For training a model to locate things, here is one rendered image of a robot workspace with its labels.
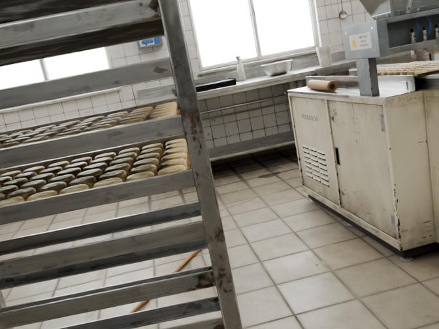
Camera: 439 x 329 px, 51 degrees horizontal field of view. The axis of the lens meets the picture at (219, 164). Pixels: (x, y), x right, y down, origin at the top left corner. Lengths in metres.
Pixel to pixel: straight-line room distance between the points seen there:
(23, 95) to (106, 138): 0.14
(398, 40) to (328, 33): 3.20
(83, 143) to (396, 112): 1.73
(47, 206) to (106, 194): 0.10
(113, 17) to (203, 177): 0.28
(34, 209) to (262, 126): 4.61
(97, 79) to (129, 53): 4.36
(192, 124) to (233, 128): 4.53
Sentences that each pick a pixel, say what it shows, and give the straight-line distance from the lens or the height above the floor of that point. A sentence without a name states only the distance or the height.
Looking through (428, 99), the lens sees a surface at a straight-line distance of 2.31.
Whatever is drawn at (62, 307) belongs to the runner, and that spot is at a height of 0.78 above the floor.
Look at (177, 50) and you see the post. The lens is 0.71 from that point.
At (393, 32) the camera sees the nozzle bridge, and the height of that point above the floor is 1.11.
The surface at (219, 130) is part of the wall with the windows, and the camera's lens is 5.21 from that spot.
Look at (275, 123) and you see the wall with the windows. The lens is 5.34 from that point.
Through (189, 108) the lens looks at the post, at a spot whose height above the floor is 1.08.
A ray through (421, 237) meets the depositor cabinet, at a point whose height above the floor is 0.13.
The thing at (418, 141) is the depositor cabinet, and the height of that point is 0.60.
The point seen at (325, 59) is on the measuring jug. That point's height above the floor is 0.95.
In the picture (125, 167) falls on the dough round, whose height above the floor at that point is 0.97.
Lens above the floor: 1.14
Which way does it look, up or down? 12 degrees down
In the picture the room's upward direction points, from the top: 11 degrees counter-clockwise
